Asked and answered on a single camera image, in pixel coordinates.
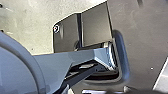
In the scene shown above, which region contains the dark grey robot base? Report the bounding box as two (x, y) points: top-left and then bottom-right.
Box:
(52, 2), (131, 91)

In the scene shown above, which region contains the grey robot torso link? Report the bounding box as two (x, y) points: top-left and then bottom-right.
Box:
(0, 31), (118, 94)

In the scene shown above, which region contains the shiny base screw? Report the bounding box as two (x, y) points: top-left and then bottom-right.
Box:
(52, 25), (61, 34)

